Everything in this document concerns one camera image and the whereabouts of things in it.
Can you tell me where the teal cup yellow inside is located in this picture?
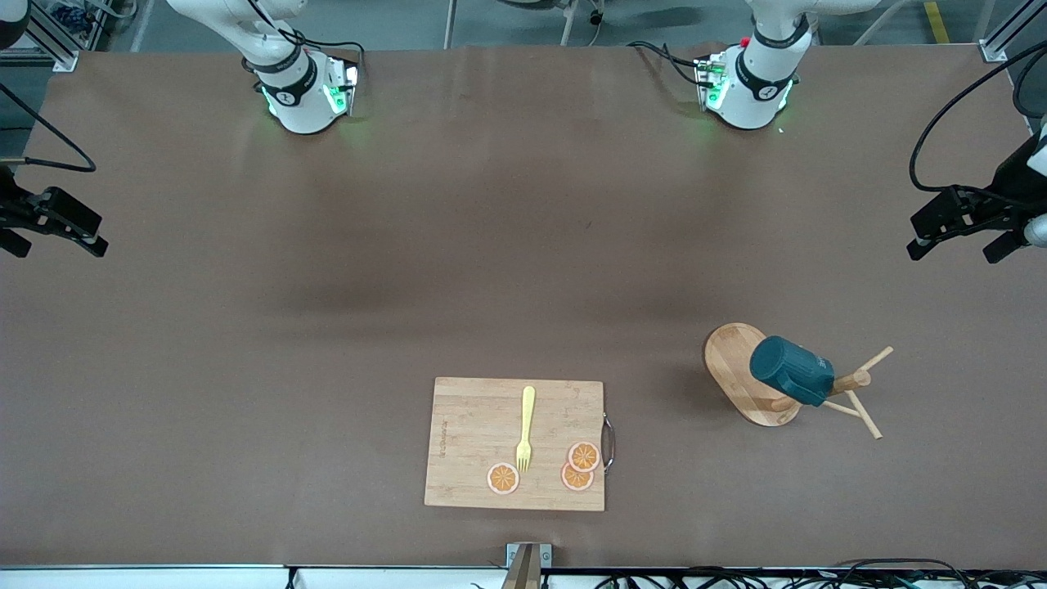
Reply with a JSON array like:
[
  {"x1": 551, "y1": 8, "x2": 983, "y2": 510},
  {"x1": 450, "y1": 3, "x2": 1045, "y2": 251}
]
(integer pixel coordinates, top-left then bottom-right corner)
[{"x1": 749, "y1": 335, "x2": 835, "y2": 407}]

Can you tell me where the wooden mug rack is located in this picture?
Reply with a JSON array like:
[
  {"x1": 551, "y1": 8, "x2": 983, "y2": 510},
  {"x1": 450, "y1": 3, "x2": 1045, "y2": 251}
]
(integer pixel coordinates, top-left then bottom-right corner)
[{"x1": 704, "y1": 323, "x2": 894, "y2": 440}]

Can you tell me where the yellow plastic fork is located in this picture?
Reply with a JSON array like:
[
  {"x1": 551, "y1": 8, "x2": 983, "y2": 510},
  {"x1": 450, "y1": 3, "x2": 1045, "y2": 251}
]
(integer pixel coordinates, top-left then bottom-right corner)
[{"x1": 515, "y1": 386, "x2": 537, "y2": 474}]

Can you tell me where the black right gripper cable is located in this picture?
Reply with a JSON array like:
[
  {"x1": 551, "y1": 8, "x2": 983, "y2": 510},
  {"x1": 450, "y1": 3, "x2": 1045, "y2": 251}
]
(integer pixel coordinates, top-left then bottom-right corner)
[{"x1": 0, "y1": 82, "x2": 97, "y2": 173}]

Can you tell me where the aluminium frame profile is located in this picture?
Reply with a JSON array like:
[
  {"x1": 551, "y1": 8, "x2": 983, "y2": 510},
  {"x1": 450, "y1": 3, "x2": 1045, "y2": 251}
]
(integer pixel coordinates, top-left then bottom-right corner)
[
  {"x1": 977, "y1": 0, "x2": 1047, "y2": 63},
  {"x1": 0, "y1": 0, "x2": 80, "y2": 73}
]

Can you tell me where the black right arm base cable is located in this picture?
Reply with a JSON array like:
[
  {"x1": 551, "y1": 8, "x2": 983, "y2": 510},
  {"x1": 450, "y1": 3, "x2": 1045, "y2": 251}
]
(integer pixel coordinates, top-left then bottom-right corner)
[{"x1": 245, "y1": 0, "x2": 366, "y2": 74}]

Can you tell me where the black arm base cable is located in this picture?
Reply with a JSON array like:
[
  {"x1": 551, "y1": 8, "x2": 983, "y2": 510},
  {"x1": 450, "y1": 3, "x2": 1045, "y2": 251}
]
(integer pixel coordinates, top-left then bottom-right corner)
[
  {"x1": 627, "y1": 41, "x2": 706, "y2": 87},
  {"x1": 245, "y1": 0, "x2": 366, "y2": 74}
]

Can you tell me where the black left arm base cable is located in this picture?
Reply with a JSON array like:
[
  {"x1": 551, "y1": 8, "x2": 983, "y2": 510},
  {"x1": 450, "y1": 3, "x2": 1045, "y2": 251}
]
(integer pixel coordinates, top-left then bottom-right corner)
[{"x1": 627, "y1": 41, "x2": 706, "y2": 87}]

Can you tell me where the black cable bundle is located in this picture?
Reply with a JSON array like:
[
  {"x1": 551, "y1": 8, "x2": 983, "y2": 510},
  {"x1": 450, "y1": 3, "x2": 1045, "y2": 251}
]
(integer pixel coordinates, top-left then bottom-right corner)
[{"x1": 597, "y1": 559, "x2": 1047, "y2": 589}]

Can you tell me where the bamboo cutting board metal handle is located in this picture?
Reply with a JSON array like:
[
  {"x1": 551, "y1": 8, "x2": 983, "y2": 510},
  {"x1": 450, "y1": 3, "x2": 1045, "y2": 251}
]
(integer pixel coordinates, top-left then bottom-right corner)
[{"x1": 424, "y1": 376, "x2": 616, "y2": 513}]

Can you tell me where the aluminium camera post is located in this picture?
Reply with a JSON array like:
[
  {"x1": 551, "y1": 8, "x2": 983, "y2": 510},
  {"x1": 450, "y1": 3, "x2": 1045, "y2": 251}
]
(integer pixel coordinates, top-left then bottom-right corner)
[{"x1": 501, "y1": 542, "x2": 552, "y2": 589}]

